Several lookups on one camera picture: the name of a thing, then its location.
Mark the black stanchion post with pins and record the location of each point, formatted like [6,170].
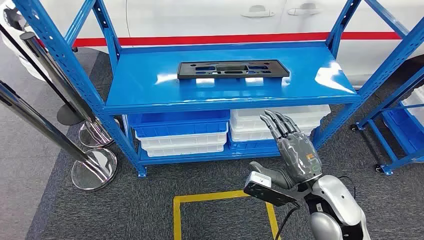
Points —
[68,116]

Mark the yellow floor tape square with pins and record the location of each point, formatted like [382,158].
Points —
[177,215]

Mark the black plastic slotted part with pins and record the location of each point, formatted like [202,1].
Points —
[188,71]

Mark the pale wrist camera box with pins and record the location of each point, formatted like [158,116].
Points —
[258,179]

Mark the chrome stanchion post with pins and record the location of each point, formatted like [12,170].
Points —
[33,119]
[51,66]

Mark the blue plastic bin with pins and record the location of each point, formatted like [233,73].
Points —
[251,145]
[179,127]
[402,129]

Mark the blue wheeled shelf rack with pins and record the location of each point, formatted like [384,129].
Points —
[386,145]

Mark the blue metal shelf rack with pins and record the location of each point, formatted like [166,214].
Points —
[149,82]

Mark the white car with red stripe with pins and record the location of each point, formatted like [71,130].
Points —
[198,16]

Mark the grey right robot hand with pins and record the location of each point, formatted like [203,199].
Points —
[298,155]

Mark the black camera mounting bracket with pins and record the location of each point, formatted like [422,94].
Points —
[271,195]

